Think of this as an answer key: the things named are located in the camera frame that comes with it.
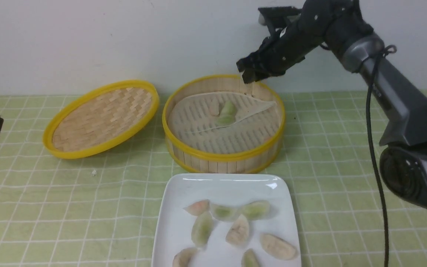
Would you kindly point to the pink dumpling in steamer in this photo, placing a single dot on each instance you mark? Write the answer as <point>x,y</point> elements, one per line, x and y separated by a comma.
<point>214,108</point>

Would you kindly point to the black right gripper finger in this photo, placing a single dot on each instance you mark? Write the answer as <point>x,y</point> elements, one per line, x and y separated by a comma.
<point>250,63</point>
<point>250,75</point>

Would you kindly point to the bamboo steamer lid yellow rim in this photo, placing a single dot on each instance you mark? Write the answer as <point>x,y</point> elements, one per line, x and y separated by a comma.
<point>101,119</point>

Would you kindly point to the pink dumpling on plate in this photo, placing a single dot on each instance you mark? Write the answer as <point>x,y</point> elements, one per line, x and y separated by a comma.
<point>198,208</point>

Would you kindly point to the white steamer liner cloth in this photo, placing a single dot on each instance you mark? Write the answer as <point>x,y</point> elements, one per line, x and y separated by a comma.
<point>256,121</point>

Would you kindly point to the white dumpling plate right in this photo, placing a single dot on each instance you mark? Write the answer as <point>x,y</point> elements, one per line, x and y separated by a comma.
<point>277,247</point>

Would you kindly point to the green dumpling steamer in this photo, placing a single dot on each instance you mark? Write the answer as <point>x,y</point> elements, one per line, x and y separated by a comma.
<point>225,120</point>
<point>228,109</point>

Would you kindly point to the long green dumpling plate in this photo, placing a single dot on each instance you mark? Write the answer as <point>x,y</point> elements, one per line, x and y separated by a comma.
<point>202,229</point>

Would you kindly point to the green dumpling plate right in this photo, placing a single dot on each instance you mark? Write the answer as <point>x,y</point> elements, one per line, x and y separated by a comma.
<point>256,210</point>

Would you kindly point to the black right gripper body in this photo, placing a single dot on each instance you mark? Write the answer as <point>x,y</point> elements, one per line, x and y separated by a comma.
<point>290,45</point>

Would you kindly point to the white dumpling plate bottom-left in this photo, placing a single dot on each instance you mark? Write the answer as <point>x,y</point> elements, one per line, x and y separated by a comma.
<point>183,258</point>

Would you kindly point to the green dumpling plate bottom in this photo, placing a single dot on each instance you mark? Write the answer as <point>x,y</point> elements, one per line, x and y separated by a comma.
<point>249,259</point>

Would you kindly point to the bamboo steamer basket yellow rim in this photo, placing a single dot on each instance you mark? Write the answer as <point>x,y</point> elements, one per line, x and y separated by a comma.
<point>249,162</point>

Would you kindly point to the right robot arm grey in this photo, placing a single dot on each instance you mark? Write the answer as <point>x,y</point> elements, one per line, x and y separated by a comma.
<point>338,26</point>

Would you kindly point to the white dumpling plate middle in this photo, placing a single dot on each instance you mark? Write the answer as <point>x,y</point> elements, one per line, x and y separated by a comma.
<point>238,233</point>

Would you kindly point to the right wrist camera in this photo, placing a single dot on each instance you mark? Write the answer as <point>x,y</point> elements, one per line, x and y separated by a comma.
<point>280,17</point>

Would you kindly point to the white square plate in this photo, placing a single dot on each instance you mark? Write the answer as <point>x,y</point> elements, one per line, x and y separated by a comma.
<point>174,226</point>

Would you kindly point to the green dumpling plate centre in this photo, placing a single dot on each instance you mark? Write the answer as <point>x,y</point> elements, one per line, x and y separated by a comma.
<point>224,213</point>

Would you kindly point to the green checked tablecloth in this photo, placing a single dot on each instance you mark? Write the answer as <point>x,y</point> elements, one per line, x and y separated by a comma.
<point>53,213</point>

